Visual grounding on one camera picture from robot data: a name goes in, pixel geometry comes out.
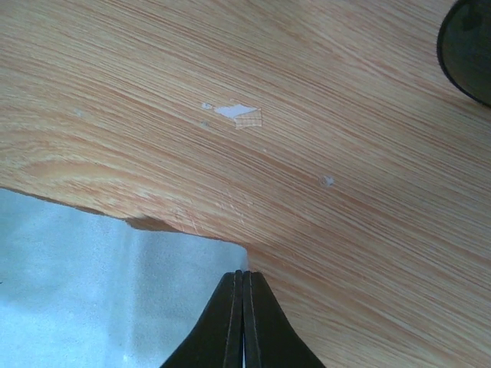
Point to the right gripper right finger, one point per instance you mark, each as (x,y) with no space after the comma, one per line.
(269,338)

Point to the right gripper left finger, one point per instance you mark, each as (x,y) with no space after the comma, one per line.
(217,337)

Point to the light blue cleaning cloth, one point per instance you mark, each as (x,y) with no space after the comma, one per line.
(86,290)

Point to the dark round sunglasses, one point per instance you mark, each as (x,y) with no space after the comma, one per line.
(463,48)

